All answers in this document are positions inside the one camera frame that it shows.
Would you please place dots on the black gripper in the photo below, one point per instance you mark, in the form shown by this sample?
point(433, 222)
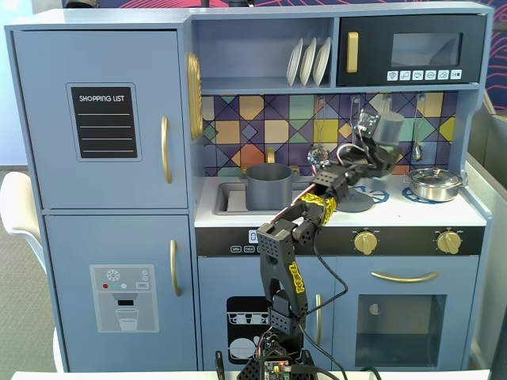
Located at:
point(385, 157)

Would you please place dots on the grey cup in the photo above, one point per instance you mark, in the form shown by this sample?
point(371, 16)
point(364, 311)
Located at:
point(390, 128)

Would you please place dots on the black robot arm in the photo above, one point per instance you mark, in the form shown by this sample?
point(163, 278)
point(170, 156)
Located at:
point(277, 257)

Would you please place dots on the metal toy spoon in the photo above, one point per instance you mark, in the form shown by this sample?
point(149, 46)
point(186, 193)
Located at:
point(416, 152)

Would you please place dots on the steel pot with lid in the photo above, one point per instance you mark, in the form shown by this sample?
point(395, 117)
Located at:
point(433, 186)

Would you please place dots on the gray pot lid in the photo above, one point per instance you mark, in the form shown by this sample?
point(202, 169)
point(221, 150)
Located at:
point(358, 206)

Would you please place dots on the gold stove knob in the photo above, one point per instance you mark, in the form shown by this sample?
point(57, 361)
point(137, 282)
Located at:
point(448, 242)
point(365, 242)

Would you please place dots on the black toy microwave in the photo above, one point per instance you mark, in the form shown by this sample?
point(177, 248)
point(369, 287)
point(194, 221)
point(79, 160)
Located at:
point(372, 47)

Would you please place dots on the gold toy faucet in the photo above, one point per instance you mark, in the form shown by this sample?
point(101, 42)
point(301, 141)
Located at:
point(271, 155)

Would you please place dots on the white toy plate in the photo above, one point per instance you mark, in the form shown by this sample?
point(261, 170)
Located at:
point(294, 65)
point(307, 65)
point(321, 63)

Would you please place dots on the gray plastic pot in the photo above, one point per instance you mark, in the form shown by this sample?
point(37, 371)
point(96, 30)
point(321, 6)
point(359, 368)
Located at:
point(269, 190)

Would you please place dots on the gray toy sink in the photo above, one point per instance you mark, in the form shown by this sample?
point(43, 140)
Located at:
point(233, 198)

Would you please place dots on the blue toy oven door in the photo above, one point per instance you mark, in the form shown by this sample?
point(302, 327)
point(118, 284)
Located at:
point(348, 316)

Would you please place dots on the blue toy dishwasher door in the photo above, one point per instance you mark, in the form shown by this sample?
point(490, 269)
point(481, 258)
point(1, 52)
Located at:
point(222, 277)

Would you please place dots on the gold toy phone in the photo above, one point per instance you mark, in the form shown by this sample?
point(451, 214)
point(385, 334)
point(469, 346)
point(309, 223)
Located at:
point(194, 95)

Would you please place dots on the motor controller board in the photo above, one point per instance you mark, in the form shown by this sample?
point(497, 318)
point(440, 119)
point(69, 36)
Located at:
point(276, 366)

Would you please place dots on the black shopping list board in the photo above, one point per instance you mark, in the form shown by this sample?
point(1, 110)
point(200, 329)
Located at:
point(103, 126)

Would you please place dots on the gray ice dispenser panel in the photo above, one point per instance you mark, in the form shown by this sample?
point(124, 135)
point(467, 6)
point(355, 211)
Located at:
point(124, 308)

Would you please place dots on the blue wooden toy kitchen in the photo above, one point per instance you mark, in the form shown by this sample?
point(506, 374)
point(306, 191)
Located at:
point(119, 20)

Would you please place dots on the blue toy freezer door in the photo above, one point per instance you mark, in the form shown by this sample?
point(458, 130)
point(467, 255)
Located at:
point(71, 245)

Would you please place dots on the blue toy fridge door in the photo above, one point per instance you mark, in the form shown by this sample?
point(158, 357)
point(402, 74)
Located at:
point(47, 118)

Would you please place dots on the white plastic chair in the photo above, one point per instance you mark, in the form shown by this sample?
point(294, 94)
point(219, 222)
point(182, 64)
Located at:
point(16, 206)

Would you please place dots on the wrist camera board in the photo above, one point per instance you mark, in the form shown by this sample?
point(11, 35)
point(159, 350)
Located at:
point(366, 123)

